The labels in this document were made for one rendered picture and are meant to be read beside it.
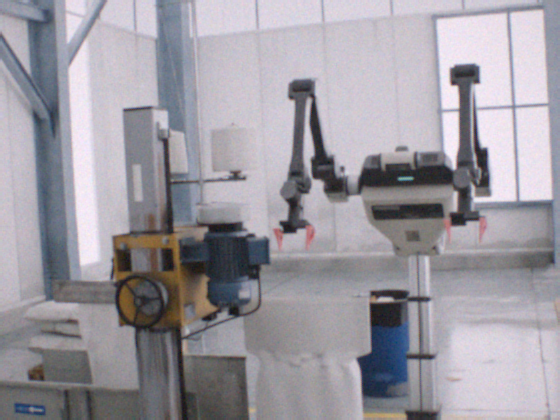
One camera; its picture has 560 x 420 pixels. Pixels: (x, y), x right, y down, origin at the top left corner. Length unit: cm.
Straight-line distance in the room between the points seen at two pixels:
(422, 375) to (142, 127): 166
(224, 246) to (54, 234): 638
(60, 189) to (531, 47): 638
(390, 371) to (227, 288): 268
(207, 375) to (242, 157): 116
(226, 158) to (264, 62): 878
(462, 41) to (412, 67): 78
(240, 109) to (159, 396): 904
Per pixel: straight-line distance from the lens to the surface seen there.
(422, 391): 344
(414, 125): 1080
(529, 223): 1074
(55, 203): 876
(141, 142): 254
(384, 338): 499
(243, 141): 263
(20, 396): 327
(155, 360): 261
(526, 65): 1076
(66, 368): 375
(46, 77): 884
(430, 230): 320
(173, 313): 254
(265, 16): 1149
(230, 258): 250
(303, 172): 272
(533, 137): 1069
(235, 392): 338
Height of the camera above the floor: 153
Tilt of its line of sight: 3 degrees down
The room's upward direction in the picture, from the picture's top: 3 degrees counter-clockwise
